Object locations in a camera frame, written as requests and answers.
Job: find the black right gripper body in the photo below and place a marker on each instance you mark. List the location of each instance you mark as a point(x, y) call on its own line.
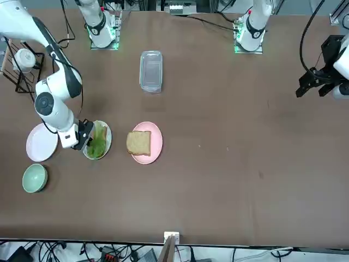
point(83, 133)

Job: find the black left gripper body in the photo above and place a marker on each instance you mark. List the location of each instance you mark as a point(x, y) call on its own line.
point(331, 46)

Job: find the green lettuce leaf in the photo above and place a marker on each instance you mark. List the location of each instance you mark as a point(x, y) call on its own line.
point(96, 143)

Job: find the pale green bowl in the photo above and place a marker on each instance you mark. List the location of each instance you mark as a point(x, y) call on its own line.
point(34, 178)

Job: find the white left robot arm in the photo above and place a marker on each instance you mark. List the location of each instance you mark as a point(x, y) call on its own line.
point(256, 24)

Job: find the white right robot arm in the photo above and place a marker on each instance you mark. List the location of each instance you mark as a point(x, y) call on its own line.
point(54, 90)

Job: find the white round plate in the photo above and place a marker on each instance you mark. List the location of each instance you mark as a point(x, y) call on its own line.
point(109, 136)
point(41, 144)

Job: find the pink round plate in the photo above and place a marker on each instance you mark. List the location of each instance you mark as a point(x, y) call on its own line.
point(156, 142)

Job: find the clear plastic container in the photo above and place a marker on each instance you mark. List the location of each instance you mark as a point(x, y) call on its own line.
point(151, 71)

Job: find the white cup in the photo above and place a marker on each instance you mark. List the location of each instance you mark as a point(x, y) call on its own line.
point(24, 58)

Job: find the aluminium corner bracket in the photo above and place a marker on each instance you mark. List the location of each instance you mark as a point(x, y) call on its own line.
point(338, 15)

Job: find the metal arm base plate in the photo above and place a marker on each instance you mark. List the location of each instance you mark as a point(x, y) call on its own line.
point(260, 51)
point(117, 27)

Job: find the aluminium frame post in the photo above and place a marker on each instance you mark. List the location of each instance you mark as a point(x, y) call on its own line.
point(170, 240)

